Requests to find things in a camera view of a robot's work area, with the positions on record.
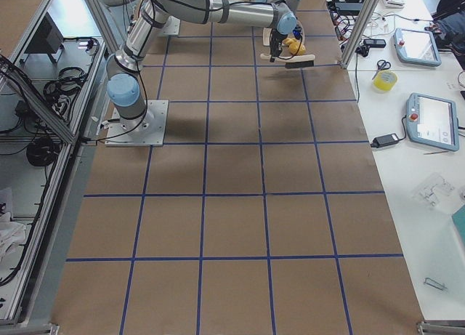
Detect metal clip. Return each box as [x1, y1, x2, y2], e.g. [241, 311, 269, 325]
[424, 277, 448, 291]

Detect teal notebook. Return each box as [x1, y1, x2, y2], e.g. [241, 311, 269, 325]
[452, 205, 465, 241]

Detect aluminium frame post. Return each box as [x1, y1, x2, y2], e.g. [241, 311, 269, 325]
[340, 0, 379, 69]

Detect white hand brush black bristles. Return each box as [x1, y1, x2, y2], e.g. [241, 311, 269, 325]
[260, 54, 316, 69]

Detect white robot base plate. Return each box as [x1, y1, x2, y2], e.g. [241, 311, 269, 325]
[104, 100, 169, 147]

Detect clear plastic bag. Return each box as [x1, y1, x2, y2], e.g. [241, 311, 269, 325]
[412, 173, 463, 212]

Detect black power adapter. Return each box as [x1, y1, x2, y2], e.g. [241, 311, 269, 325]
[371, 133, 400, 148]

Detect blue teach pendant near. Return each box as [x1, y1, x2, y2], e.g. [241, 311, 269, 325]
[405, 93, 459, 152]

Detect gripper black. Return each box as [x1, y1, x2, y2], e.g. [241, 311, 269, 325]
[270, 30, 283, 62]

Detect black monitor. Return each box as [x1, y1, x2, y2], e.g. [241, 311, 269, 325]
[25, 12, 64, 63]

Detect crumpled white cloth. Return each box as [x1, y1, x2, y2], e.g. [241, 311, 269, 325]
[0, 187, 26, 263]

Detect yellow tape roll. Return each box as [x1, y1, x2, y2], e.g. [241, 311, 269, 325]
[373, 70, 397, 92]

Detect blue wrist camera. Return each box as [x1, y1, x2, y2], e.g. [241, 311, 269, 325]
[292, 25, 303, 41]

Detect blue teach pendant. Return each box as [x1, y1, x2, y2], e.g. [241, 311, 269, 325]
[405, 93, 459, 152]
[393, 28, 442, 67]

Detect black handled scissors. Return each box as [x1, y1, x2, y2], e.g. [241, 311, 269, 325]
[372, 60, 391, 80]

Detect blue teach pendant far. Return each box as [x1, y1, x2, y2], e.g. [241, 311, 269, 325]
[393, 28, 442, 67]

